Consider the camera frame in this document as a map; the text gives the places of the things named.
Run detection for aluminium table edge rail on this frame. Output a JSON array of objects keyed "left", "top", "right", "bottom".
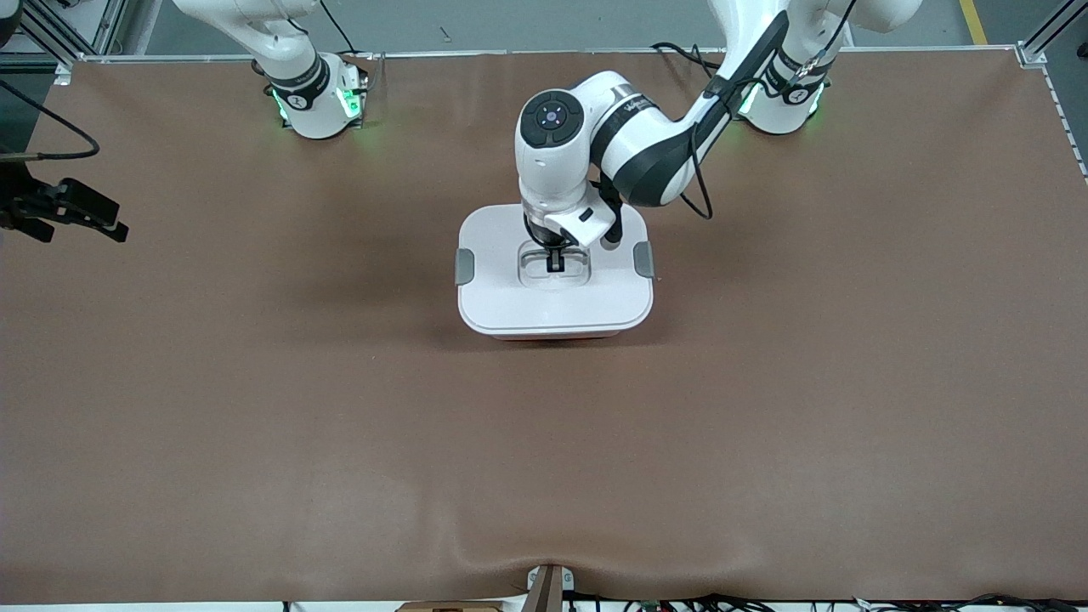
[{"left": 55, "top": 47, "right": 1046, "bottom": 65}]

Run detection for black right arm base cable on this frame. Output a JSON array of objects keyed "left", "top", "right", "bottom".
[{"left": 319, "top": 0, "right": 366, "bottom": 57}]

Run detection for black left arm base cables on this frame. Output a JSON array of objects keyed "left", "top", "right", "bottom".
[{"left": 650, "top": 41, "right": 723, "bottom": 86}]

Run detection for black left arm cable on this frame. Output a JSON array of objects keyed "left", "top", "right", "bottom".
[{"left": 591, "top": 0, "right": 859, "bottom": 224}]

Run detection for white box lid grey latches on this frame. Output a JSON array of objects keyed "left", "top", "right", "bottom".
[{"left": 455, "top": 204, "right": 655, "bottom": 338}]

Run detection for pink plastic storage box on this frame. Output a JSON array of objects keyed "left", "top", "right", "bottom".
[{"left": 493, "top": 332, "right": 627, "bottom": 343}]

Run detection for brown table mat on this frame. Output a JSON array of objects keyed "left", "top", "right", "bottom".
[{"left": 0, "top": 49, "right": 1088, "bottom": 606}]

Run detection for aluminium frame profile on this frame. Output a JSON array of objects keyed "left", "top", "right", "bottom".
[
  {"left": 1016, "top": 0, "right": 1088, "bottom": 69},
  {"left": 0, "top": 0, "right": 128, "bottom": 65}
]

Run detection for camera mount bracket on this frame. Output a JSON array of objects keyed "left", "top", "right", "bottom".
[{"left": 525, "top": 564, "right": 575, "bottom": 612}]

